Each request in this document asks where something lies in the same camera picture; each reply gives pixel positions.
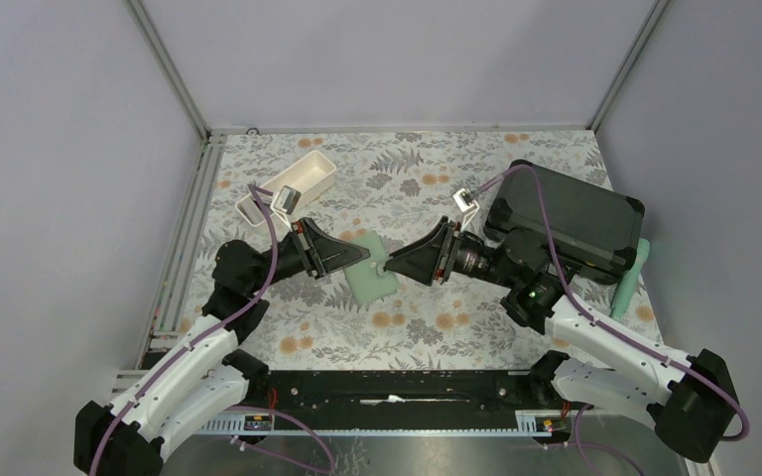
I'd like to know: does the green card holder wallet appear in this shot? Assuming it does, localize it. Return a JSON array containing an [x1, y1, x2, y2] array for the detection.
[[344, 231, 400, 306]]

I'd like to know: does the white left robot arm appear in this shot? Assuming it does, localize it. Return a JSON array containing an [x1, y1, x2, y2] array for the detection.
[[73, 218, 370, 475]]

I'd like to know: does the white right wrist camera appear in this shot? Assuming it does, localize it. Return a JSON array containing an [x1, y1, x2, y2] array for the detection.
[[452, 188, 480, 231]]

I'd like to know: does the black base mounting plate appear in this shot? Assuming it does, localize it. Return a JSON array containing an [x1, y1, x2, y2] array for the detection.
[[240, 370, 580, 433]]

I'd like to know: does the mint green cylindrical object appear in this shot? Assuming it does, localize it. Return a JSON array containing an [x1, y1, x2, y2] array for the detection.
[[610, 238, 651, 321]]

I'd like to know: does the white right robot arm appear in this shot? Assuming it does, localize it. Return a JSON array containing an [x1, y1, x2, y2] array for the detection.
[[384, 217, 751, 463]]

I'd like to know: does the white rectangular plastic tray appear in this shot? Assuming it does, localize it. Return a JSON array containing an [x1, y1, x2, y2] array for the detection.
[[260, 150, 337, 217]]

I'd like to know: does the floral patterned table mat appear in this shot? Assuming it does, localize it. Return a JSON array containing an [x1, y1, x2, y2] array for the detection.
[[177, 130, 673, 371]]

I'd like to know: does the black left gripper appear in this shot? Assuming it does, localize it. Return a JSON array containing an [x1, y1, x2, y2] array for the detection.
[[248, 217, 371, 294]]

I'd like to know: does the black hard carrying case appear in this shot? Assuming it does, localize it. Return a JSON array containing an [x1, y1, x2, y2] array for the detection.
[[483, 160, 645, 285]]

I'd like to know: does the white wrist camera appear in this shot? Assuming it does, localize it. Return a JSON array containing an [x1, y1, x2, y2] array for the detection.
[[270, 185, 302, 216], [452, 188, 480, 231]]

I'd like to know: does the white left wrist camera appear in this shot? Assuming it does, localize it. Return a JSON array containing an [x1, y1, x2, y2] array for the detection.
[[270, 185, 302, 216]]

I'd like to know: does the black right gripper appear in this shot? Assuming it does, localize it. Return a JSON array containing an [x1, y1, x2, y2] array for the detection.
[[386, 216, 518, 289]]

